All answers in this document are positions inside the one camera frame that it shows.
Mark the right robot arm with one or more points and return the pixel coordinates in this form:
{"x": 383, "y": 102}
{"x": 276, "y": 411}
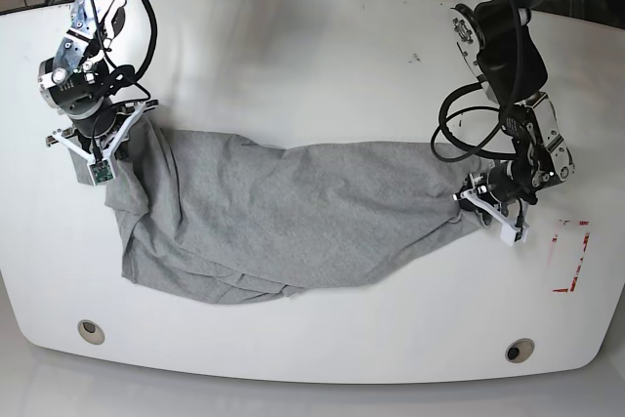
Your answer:
{"x": 81, "y": 74}

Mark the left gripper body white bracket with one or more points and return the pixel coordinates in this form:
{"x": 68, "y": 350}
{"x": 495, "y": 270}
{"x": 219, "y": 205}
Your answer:
{"x": 493, "y": 191}

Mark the table grommet hole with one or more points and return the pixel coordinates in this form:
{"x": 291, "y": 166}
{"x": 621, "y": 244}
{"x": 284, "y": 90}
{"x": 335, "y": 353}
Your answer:
{"x": 91, "y": 332}
{"x": 520, "y": 351}

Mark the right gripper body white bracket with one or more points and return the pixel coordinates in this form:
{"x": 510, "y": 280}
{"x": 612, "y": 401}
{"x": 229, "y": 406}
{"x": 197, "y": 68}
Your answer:
{"x": 100, "y": 136}

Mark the left table grommet hole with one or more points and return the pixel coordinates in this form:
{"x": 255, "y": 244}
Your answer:
{"x": 91, "y": 332}

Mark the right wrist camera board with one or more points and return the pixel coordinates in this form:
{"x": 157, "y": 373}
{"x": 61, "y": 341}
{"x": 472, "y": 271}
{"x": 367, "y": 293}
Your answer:
{"x": 101, "y": 172}

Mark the grey T-shirt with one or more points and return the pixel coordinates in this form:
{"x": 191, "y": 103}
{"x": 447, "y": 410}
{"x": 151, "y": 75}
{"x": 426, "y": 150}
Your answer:
{"x": 220, "y": 219}

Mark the red tape marking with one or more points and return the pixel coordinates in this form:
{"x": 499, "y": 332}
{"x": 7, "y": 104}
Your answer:
{"x": 566, "y": 257}

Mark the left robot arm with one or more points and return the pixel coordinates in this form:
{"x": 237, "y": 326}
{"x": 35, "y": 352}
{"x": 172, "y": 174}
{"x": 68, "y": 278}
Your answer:
{"x": 526, "y": 150}

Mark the right table grommet hole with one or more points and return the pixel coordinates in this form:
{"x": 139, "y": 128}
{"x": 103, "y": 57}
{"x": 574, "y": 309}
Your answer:
{"x": 520, "y": 351}

